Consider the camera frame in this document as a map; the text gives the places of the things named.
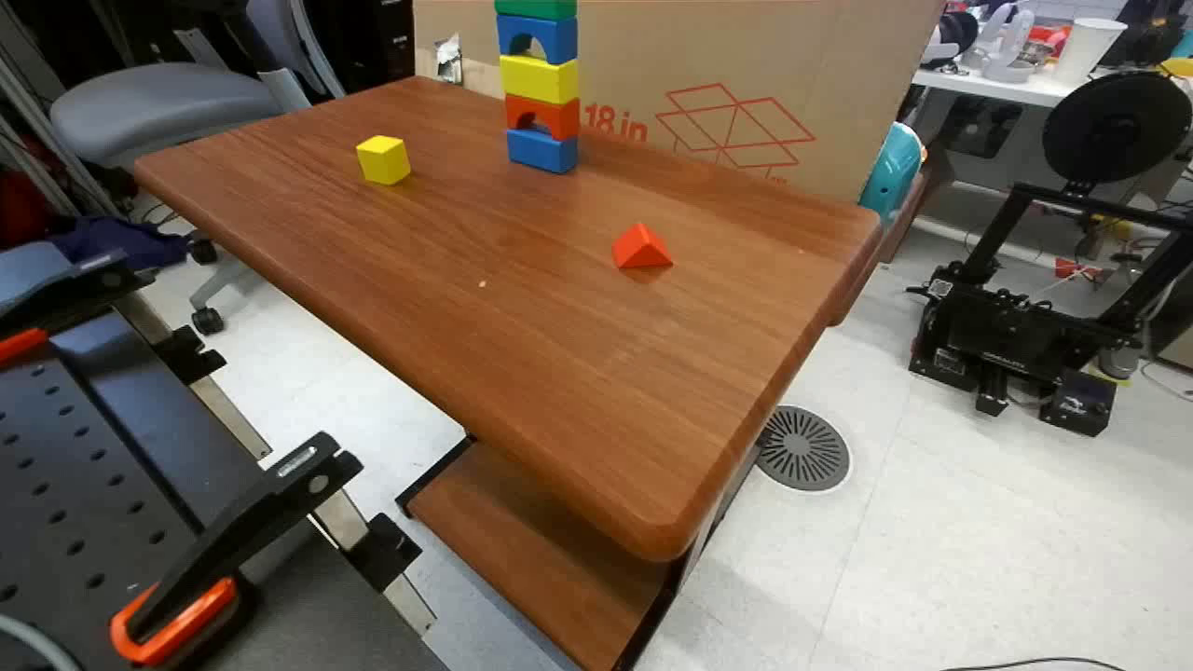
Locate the green block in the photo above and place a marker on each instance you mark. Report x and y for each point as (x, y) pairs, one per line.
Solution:
(536, 7)

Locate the orange triangular prism block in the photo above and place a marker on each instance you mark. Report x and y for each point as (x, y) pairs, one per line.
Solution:
(638, 251)

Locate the bottom blue block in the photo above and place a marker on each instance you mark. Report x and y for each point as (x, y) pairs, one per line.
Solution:
(543, 149)

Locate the orange arch block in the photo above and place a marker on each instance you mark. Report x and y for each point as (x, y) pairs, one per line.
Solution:
(556, 120)

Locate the yellow rectangular block in stack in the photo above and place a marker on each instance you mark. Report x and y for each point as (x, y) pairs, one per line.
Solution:
(536, 79)

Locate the upper blue arch block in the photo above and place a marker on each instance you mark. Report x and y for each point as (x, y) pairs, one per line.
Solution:
(556, 37)

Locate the round floor drain grate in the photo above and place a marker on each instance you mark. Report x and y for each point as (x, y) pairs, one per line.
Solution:
(801, 454)

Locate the lower wooden desk shelf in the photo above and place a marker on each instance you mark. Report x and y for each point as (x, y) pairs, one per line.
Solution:
(589, 598)

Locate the yellow cube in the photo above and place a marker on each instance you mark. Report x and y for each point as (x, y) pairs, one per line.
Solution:
(382, 158)

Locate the large cardboard box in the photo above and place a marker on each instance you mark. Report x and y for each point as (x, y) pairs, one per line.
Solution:
(786, 92)

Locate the teal white chair back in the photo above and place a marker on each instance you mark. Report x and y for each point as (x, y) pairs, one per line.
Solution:
(893, 174)

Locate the black 3D printer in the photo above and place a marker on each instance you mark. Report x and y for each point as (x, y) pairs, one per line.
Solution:
(982, 340)

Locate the black orange bar clamp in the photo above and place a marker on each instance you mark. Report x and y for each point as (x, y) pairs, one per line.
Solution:
(202, 588)

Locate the black perforated metal plate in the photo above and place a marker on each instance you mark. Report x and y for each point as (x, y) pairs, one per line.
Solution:
(109, 467)

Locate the white table with clutter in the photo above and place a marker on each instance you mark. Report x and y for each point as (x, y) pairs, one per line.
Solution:
(1042, 50)

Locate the grey office chair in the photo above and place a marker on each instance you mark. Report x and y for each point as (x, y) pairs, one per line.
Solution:
(139, 109)

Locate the black filament spool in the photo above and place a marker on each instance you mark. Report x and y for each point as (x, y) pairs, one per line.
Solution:
(1114, 129)

